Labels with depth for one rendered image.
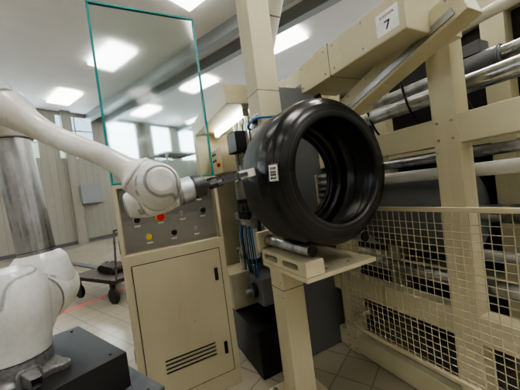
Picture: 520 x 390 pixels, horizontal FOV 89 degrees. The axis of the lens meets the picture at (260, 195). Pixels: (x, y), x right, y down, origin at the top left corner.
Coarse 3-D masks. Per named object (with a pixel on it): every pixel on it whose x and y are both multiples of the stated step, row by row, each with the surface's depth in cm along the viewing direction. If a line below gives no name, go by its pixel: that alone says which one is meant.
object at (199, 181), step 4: (196, 176) 88; (200, 176) 88; (196, 180) 86; (200, 180) 87; (204, 180) 87; (208, 180) 92; (212, 180) 87; (196, 184) 86; (200, 184) 86; (204, 184) 87; (208, 184) 87; (216, 184) 89; (196, 188) 86; (200, 188) 86; (204, 188) 87; (200, 192) 87; (204, 192) 87; (200, 196) 88; (204, 196) 89
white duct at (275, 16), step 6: (270, 0) 164; (276, 0) 163; (282, 0) 166; (270, 6) 165; (276, 6) 165; (270, 12) 167; (276, 12) 168; (270, 18) 169; (276, 18) 170; (276, 24) 172; (276, 30) 175
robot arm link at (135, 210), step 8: (128, 200) 76; (136, 200) 76; (176, 200) 82; (128, 208) 76; (136, 208) 76; (144, 208) 76; (168, 208) 79; (136, 216) 78; (144, 216) 79; (152, 216) 82
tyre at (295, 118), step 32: (288, 128) 93; (320, 128) 130; (352, 128) 120; (256, 160) 98; (288, 160) 91; (352, 160) 131; (256, 192) 100; (288, 192) 91; (352, 192) 131; (288, 224) 95; (320, 224) 96; (352, 224) 103
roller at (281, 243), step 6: (270, 240) 125; (276, 240) 120; (282, 240) 117; (288, 240) 114; (276, 246) 121; (282, 246) 115; (288, 246) 111; (294, 246) 107; (300, 246) 103; (306, 246) 101; (312, 246) 99; (300, 252) 103; (306, 252) 99; (312, 252) 99
